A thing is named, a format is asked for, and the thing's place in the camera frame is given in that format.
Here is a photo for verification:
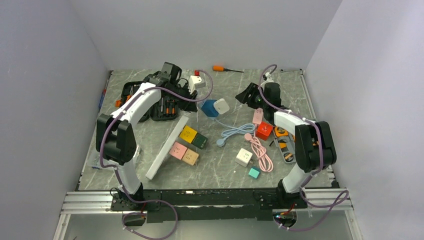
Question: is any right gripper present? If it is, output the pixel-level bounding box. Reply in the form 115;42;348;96
234;83;268;110

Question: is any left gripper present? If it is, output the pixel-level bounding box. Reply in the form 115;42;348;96
165;82;199;113

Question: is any pink power strip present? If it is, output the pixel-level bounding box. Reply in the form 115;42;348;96
252;108;264;125

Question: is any black tool case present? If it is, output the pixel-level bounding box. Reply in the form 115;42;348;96
115;81;179;123

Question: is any light blue cable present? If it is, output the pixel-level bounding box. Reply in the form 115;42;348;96
215;117;257;148

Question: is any blue cube socket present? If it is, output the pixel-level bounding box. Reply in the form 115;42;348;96
200;99;219;118

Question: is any grey tool tray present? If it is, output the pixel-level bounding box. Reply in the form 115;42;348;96
273;126;296;164

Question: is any yellow cube socket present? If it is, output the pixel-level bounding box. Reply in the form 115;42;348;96
179;125;198;144

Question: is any pink cable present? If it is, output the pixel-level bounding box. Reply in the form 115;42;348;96
243;125;275;173

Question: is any white cube socket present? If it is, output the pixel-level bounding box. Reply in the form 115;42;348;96
235;148;253;168

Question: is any dark green cube socket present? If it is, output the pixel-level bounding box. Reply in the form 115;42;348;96
191;133;208;150

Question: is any pink cube socket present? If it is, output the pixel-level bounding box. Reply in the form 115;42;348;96
168;142;188;160

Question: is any teal plug adapter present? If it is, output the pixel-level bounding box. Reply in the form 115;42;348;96
248;166;261;179

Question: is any beige cube socket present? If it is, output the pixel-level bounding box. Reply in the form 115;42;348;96
181;148;199;166

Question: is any white long power strip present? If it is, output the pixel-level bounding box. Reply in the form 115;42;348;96
145;112;191;180

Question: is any red cube socket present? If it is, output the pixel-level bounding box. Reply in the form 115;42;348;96
255;121;274;141

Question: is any clear plastic screw box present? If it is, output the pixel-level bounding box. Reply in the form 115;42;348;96
87;146;141;170

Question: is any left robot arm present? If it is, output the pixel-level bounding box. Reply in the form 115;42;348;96
96;62;197;210

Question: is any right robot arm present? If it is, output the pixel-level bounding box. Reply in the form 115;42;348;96
235;82;337;208

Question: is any white charger plug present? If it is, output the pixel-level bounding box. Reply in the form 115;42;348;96
213;98;230;115

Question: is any small black orange screwdriver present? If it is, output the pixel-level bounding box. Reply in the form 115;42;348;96
165;99;176;117

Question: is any orange tape measure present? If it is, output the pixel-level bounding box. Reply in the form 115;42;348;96
273;126;289;138

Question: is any black electrical tape roll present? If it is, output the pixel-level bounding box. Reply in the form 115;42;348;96
283;152;295;163

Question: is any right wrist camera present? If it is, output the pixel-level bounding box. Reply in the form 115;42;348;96
260;72;274;88

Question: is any orange handled screwdriver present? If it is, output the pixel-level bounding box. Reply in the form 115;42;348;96
212;65;244;73

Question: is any blue pen at wall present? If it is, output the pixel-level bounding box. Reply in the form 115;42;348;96
98;79;109;111

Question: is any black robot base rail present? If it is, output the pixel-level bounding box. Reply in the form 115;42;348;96
110;188;307;223

